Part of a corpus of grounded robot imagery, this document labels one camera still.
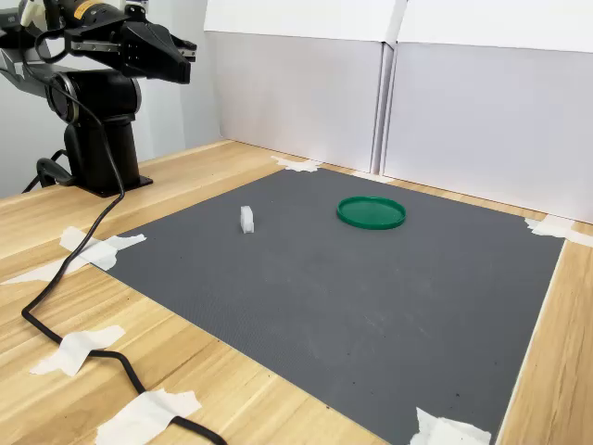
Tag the small white plastic terminal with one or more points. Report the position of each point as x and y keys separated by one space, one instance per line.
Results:
x=247 y=222

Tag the round green lid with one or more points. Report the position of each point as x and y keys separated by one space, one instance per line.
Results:
x=370 y=213

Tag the pale grey partition panel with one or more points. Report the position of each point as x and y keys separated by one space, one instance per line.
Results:
x=491 y=125
x=296 y=97

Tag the white tape piece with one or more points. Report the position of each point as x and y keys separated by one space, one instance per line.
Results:
x=440 y=431
x=104 y=252
x=551 y=227
x=76 y=350
x=139 y=417
x=296 y=164

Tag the long white tape strip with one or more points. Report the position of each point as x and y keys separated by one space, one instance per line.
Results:
x=37 y=274

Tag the dark grey mat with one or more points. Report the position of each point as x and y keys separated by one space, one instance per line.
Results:
x=324 y=301

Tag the thin white mat edge tape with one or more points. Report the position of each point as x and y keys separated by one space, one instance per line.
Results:
x=533 y=338

